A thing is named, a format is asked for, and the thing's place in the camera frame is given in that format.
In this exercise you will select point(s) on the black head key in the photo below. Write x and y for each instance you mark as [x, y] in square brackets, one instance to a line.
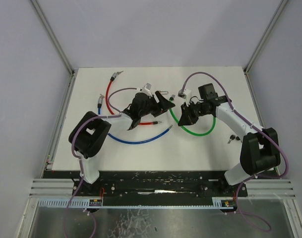
[232, 138]

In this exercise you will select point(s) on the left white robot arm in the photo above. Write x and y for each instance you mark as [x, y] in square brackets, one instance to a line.
[88, 136]

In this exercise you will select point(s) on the green cable lock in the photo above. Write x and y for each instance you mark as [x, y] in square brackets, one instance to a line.
[191, 132]

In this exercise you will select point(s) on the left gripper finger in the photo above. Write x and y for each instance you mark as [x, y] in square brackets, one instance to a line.
[168, 107]
[162, 100]

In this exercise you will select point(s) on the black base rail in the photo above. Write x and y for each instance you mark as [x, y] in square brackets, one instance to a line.
[160, 188]

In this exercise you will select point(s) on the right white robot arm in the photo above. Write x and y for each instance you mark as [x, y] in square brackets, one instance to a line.
[259, 150]

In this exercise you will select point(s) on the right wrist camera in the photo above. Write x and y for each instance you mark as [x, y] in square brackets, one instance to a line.
[185, 94]

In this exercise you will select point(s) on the blue cable lock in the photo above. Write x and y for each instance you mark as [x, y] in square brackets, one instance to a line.
[99, 105]

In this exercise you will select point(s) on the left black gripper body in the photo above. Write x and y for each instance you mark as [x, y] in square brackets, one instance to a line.
[153, 106]

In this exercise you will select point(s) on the red cable lock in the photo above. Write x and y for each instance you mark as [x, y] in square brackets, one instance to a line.
[113, 77]

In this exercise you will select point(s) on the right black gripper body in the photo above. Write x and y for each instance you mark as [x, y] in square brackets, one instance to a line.
[198, 109]

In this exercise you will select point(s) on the brass padlock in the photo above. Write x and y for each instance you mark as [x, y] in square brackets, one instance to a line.
[164, 92]

